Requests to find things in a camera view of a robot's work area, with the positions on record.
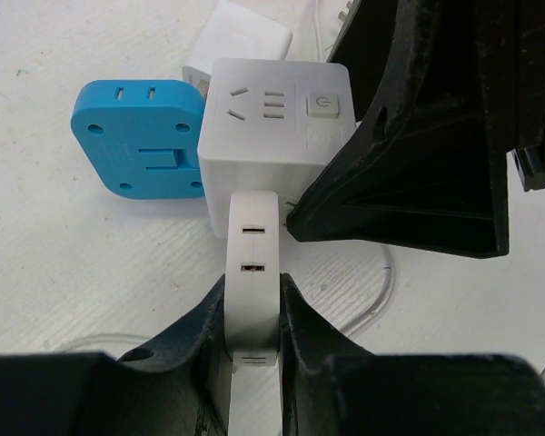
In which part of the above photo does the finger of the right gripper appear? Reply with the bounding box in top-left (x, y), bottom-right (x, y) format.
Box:
top-left (328, 0), bottom-right (398, 122)
top-left (286, 1), bottom-right (509, 259)

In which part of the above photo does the white cube power socket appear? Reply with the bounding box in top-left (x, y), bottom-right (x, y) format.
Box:
top-left (197, 58), bottom-right (356, 239)

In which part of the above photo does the blue plug adapter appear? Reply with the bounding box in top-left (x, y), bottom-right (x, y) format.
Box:
top-left (70, 80), bottom-right (205, 200)

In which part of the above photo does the white usb cable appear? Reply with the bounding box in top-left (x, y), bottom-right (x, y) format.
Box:
top-left (49, 0), bottom-right (397, 351)

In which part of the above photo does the white power brick charger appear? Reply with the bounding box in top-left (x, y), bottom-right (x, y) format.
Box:
top-left (182, 1), bottom-right (292, 88)

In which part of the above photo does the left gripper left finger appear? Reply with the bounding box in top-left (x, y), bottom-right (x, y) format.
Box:
top-left (0, 279), bottom-right (232, 435)

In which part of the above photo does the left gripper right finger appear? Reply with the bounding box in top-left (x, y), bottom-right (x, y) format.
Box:
top-left (280, 273), bottom-right (545, 435)

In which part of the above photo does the white plug adapter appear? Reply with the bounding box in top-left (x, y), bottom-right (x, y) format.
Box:
top-left (223, 190), bottom-right (281, 369)

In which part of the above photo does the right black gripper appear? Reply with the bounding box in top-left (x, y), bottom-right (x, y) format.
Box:
top-left (481, 1), bottom-right (545, 192)

